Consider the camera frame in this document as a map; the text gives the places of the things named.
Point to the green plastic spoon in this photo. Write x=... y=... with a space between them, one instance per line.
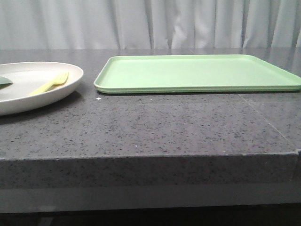
x=5 y=82

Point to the white pleated curtain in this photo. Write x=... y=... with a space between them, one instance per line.
x=149 y=24

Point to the yellow plastic fork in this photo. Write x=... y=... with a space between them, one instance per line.
x=60 y=79

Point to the light green plastic tray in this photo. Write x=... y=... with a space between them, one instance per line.
x=193 y=73

